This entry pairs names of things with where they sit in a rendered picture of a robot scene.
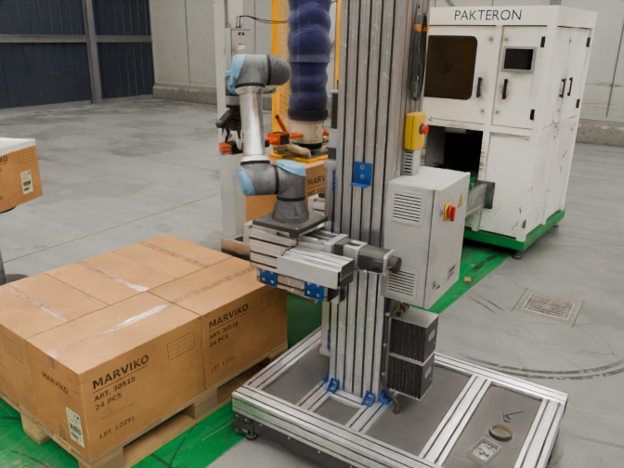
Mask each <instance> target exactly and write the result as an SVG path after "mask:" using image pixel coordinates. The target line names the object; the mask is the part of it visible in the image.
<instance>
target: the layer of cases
mask: <svg viewBox="0 0 624 468"><path fill-rule="evenodd" d="M286 341H287V290H283V289H281V288H278V287H273V286H270V285H267V284H264V283H261V282H259V281H257V269H256V267H255V266H250V262H248V261H245V260H243V259H240V258H238V257H235V256H234V257H233V256H232V255H229V254H226V253H221V252H218V251H216V250H213V249H210V248H207V247H204V246H201V245H199V244H196V243H193V242H190V241H187V240H182V239H180V238H178V237H175V236H172V235H169V234H163V235H161V236H158V237H155V238H152V239H148V240H143V241H141V242H138V243H134V244H131V245H128V246H125V247H123V248H120V249H116V250H113V251H111V252H107V253H103V254H99V255H96V256H93V257H90V258H87V259H85V260H81V261H78V262H75V263H72V264H69V265H66V266H61V267H58V268H55V269H52V270H48V271H46V272H44V273H40V274H37V275H34V276H30V277H28V278H25V279H20V280H17V281H13V282H10V283H8V284H5V285H2V286H0V390H2V391H3V392H4V393H5V394H7V395H8V396H9V397H11V398H12V399H13V400H15V401H16V402H17V403H18V404H20V405H21V406H22V407H23V408H25V409H26V410H27V411H29V412H30V413H31V415H33V416H34V417H35V418H36V419H38V420H39V421H40V422H41V423H43V424H44V425H46V426H47V427H48V428H49V429H51V430H52V431H53V432H54V433H56V434H57V435H58V436H60V437H61V438H62V439H63V440H65V441H66V442H67V443H68V444H70V445H71V446H72V447H73V448H75V449H76V450H78V451H79V452H80V453H81V454H83V455H84V456H85V457H86V458H87V459H88V460H90V461H92V460H94V459H95V458H97V457H98V456H100V455H101V454H103V453H105V452H106V451H108V450H110V449H112V448H113V447H115V446H117V445H118V444H120V443H122V442H123V441H125V439H127V438H129V437H130V436H133V435H134V434H136V433H137V432H139V431H141V430H142V429H144V428H146V427H147V426H149V425H151V424H152V423H154V422H156V421H158V420H159V419H161V418H162V417H163V416H165V415H166V414H168V413H170V412H171V411H173V410H175V409H177V408H178V407H180V406H182V405H183V404H185V403H187V402H188V401H190V400H191V399H192V398H194V397H196V396H198V395H199V394H201V393H203V392H204V391H205V390H207V389H209V388H211V387H212V386H214V385H216V384H218V383H219V382H221V381H223V380H224V379H226V378H227V377H228V376H230V375H232V374H233V373H235V372H236V371H239V370H240V369H242V368H244V367H245V366H247V365H248V364H250V363H252V362H253V361H255V360H257V359H258V358H260V357H261V356H263V355H264V354H266V353H268V352H269V351H271V350H272V349H274V348H276V347H277V346H279V345H281V344H283V343H285V342H286Z"/></svg>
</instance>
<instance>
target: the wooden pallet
mask: <svg viewBox="0 0 624 468"><path fill-rule="evenodd" d="M286 351H288V341H286V342H285V343H283V344H281V345H279V346H277V347H276V348H274V349H272V350H271V351H269V352H268V353H266V354H264V355H263V356H261V357H260V358H258V359H257V360H255V361H253V362H252V363H250V364H248V365H247V366H245V367H244V368H242V369H240V370H238V371H236V372H235V373H233V374H232V375H230V376H228V377H227V378H226V379H224V380H223V381H221V382H219V383H217V384H216V385H214V386H212V387H211V388H209V389H207V390H205V391H204V392H203V393H201V394H199V395H198V396H195V397H194V398H192V399H191V400H190V401H188V402H187V403H185V404H183V405H182V406H180V407H178V408H177V409H175V410H173V411H171V412H170V413H168V414H166V415H165V416H163V417H162V418H161V419H159V420H158V421H156V422H154V423H152V424H151V425H149V426H147V427H146V428H144V429H142V430H141V431H139V432H137V433H136V434H134V435H132V436H130V437H129V438H127V439H125V441H123V442H122V443H120V444H118V445H117V446H115V447H113V448H111V449H110V450H108V451H106V452H105V453H103V454H101V455H100V456H98V457H97V458H95V459H94V460H92V461H90V460H88V459H87V458H86V457H85V456H84V455H83V454H81V453H80V452H79V451H78V450H76V449H75V448H73V447H72V446H71V445H70V444H68V443H67V442H66V441H65V440H63V439H62V438H61V437H60V436H58V435H57V434H56V433H54V432H53V431H52V430H51V429H49V428H48V427H47V426H46V425H44V424H43V423H42V422H40V421H39V420H38V419H36V418H35V417H34V416H33V415H31V413H30V412H29V411H27V410H26V409H25V408H23V407H22V406H21V405H20V404H18V403H17V402H16V401H15V400H13V399H12V398H11V397H9V396H8V395H7V394H5V393H4V392H3V391H2V390H0V398H3V399H4V400H5V401H6V402H7V403H8V404H9V405H10V406H12V407H13V408H14V409H15V410H17V411H18V412H19V413H20V416H21V420H22V425H23V431H24V432H25V433H26V434H27V435H28V436H30V437H31V438H32V439H33V440H34V441H36V442H37V443H38V444H39V445H41V444H43V443H45V442H46V441H47V440H49V439H51V438H52V439H53V440H54V441H56V442H57V443H58V444H59V445H61V446H62V447H63V448H64V449H66V450H67V451H68V452H69V453H70V454H71V455H72V456H73V457H75V458H76V459H77V460H78V462H79V468H130V467H131V466H133V465H135V464H136V463H138V462H140V461H141V460H143V459H144V458H146V457H147V456H149V455H150V454H151V453H152V452H154V451H155V450H157V449H159V448H160V447H162V446H163V445H165V444H166V443H168V442H169V441H171V440H172V439H174V438H175V437H177V436H179V435H180V434H182V433H183V432H185V431H186V430H188V429H189V428H190V427H192V426H193V425H195V424H196V423H198V422H200V421H201V420H203V419H204V418H206V417H207V416H209V415H210V414H212V413H213V412H215V411H216V410H218V409H220V408H221V407H223V406H224V405H226V404H227V403H228V402H229V401H231V393H232V392H234V391H235V390H236V389H238V388H239V387H240V386H241V385H243V384H245V383H246V382H247V381H249V380H250V379H251V378H253V377H254V376H255V374H257V373H258V372H259V371H261V370H262V369H264V368H265V367H266V366H268V365H269V364H270V363H272V362H273V361H274V360H276V359H277V358H279V357H280V356H281V355H283V354H284V353H285V352H286ZM256 363H257V365H256V366H254V367H253V368H251V367H252V366H253V365H255V364H256ZM249 368H251V369H250V370H248V369H249ZM246 370H247V371H246ZM244 371H246V372H244ZM242 372H244V373H243V374H242V375H240V376H239V377H237V378H236V379H234V380H232V381H231V382H229V383H227V384H225V383H226V382H228V381H230V380H231V379H233V378H234V377H236V376H238V375H239V374H241V373H242ZM222 384H225V385H224V386H222V387H221V388H219V389H217V388H218V387H219V386H221V385H222ZM179 411H182V412H180V413H179V414H177V413H178V412H179ZM175 414H177V415H176V416H175V417H173V418H172V419H170V420H169V421H167V422H165V423H163V424H162V425H160V426H158V427H157V428H155V429H154V430H152V431H150V432H149V433H147V434H146V435H143V434H145V433H146V432H148V431H149V430H150V429H152V428H154V427H155V426H157V425H158V424H160V423H162V422H164V421H165V420H167V419H169V418H170V417H172V416H173V415H175ZM142 435H143V436H142ZM139 436H142V437H140V438H139V439H138V440H136V441H135V442H133V443H132V444H130V445H128V446H127V447H125V448H123V446H125V445H127V444H128V443H130V442H131V441H133V440H135V439H136V438H138V437H139Z"/></svg>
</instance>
